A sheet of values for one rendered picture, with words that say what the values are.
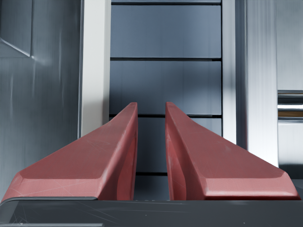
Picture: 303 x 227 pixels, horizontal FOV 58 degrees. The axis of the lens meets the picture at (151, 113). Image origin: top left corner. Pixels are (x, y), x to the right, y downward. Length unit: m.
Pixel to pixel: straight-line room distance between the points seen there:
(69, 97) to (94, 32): 0.10
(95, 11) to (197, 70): 0.08
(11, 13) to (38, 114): 0.08
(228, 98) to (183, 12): 0.07
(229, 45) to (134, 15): 0.07
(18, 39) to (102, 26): 0.10
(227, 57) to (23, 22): 0.16
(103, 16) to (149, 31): 0.04
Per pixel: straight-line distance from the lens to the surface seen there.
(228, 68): 0.19
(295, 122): 0.21
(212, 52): 0.19
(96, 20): 0.16
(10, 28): 0.24
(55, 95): 0.25
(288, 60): 0.26
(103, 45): 0.16
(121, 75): 0.19
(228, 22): 0.20
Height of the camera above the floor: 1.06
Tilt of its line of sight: 87 degrees down
